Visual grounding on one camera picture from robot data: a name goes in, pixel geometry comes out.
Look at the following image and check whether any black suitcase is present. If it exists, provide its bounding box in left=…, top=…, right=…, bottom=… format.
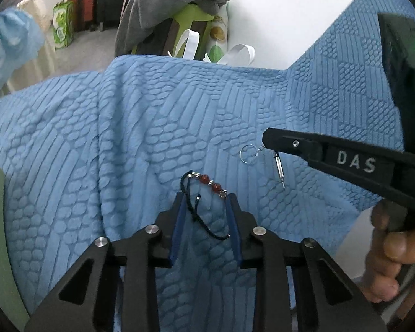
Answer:
left=95, top=0, right=125, bottom=32

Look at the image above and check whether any white tote bag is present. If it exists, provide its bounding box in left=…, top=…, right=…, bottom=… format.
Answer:
left=168, top=29, right=256, bottom=66

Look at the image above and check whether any green patterned bag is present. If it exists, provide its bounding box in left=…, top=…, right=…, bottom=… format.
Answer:
left=131, top=3, right=215, bottom=58

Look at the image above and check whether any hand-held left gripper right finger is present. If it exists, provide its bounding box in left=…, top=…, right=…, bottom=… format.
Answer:
left=226, top=193, right=388, bottom=332

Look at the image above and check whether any person's right hand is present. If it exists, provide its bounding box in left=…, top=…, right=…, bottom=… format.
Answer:
left=365, top=201, right=415, bottom=303

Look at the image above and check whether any red suitcase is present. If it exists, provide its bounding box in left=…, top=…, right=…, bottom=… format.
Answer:
left=71, top=0, right=97, bottom=32

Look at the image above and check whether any grey towel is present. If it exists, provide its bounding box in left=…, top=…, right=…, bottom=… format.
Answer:
left=115, top=0, right=232, bottom=57

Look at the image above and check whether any keyring with small screwdriver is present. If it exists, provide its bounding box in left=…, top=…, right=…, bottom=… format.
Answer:
left=239, top=144, right=286, bottom=190

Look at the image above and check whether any red bead black cord bracelet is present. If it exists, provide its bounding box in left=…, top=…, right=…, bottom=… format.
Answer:
left=180, top=170, right=230, bottom=241

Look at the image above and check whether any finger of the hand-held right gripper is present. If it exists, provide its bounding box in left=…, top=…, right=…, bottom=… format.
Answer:
left=262, top=127, right=415, bottom=217

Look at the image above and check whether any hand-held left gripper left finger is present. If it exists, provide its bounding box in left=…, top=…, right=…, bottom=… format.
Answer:
left=24, top=191, right=187, bottom=332

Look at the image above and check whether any light blue bedsheet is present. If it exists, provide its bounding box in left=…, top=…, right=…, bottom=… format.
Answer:
left=0, top=9, right=45, bottom=99

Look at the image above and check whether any blue textured blanket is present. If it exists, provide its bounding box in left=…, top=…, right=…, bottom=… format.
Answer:
left=0, top=0, right=415, bottom=332

